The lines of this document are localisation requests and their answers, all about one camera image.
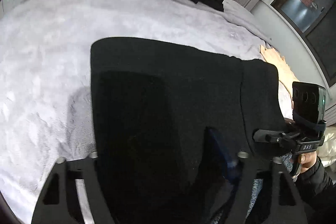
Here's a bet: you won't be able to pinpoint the black pants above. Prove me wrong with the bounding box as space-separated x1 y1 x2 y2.
91 37 286 223

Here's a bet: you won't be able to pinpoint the black sleeve right forearm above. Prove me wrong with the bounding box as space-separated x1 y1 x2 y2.
295 157 335 223

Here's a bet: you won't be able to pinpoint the person right hand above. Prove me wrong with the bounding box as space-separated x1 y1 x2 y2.
298 151 317 174

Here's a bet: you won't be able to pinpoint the grey patterned bed sheet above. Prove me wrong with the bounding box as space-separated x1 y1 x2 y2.
210 153 293 224

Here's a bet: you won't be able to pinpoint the grey fleece blanket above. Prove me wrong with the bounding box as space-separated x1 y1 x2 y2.
1 0 270 223

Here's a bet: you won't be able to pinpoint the framed wall picture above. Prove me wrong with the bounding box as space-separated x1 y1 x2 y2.
271 0 335 86

